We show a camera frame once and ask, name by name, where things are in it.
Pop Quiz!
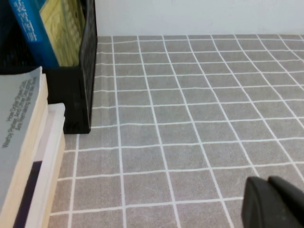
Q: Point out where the grey white checked tablecloth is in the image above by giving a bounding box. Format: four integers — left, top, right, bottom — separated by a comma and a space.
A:
47, 34, 304, 228

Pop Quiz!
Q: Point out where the black plastic book stand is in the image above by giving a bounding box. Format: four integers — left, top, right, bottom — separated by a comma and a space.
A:
0, 0, 98, 135

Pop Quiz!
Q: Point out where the blue spine hardcover book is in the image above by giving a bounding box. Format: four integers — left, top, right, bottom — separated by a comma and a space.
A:
9, 0, 86, 67

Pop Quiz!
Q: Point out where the white book navy stripe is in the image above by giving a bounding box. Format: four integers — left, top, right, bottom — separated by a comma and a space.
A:
13, 103, 67, 228

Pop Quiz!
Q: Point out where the blue grey Billion Dollar book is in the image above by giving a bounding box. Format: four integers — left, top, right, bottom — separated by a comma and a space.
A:
0, 66, 49, 228

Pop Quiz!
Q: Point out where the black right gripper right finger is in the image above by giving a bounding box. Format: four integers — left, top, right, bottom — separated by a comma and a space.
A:
268, 175, 304, 228

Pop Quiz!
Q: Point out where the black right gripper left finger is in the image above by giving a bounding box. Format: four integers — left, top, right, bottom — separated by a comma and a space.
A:
241, 176, 300, 228

